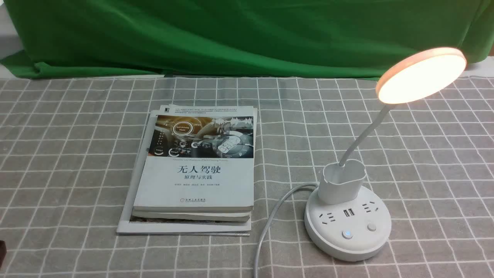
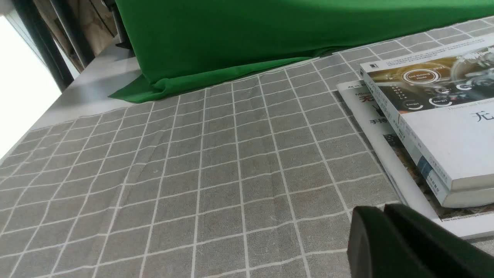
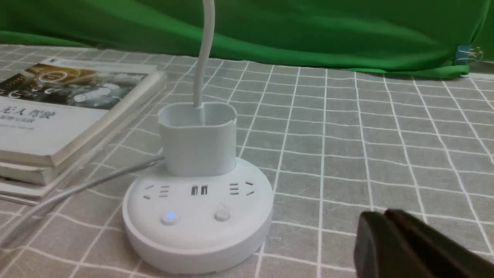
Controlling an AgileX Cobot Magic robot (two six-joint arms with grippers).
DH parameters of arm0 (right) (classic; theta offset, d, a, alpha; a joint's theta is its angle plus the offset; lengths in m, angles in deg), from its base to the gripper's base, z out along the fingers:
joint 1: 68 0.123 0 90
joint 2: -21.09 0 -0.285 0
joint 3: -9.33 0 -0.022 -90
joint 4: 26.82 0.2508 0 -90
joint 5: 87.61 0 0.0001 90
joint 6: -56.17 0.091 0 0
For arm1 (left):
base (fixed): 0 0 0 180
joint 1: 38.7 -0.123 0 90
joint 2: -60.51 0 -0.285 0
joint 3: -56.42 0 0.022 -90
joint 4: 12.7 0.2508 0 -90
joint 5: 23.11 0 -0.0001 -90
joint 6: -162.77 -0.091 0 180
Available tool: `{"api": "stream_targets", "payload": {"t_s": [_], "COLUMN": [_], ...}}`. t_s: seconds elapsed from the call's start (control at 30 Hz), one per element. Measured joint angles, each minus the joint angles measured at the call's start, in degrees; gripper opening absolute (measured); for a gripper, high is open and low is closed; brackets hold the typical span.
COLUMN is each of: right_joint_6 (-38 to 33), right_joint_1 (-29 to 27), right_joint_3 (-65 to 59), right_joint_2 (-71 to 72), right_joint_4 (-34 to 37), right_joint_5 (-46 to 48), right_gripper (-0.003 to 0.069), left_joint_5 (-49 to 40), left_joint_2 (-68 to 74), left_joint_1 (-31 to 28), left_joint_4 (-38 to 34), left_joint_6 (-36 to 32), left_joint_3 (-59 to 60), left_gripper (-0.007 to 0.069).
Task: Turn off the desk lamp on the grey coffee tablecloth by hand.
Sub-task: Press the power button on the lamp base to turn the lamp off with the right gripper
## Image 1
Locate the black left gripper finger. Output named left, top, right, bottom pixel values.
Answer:
left=0, top=241, right=7, bottom=267

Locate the white round desk lamp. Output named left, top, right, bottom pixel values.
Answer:
left=304, top=47, right=467, bottom=262

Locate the grey checkered tablecloth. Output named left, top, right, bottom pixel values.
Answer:
left=0, top=77, right=494, bottom=278

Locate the thin bottom magazine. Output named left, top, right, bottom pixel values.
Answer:
left=117, top=110, right=252, bottom=237

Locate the white self-driving textbook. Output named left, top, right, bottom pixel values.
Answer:
left=133, top=114, right=255, bottom=212

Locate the green backdrop cloth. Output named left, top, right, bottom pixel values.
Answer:
left=1, top=0, right=494, bottom=79

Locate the white lamp power cable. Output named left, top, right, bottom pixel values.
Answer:
left=254, top=183, right=319, bottom=278

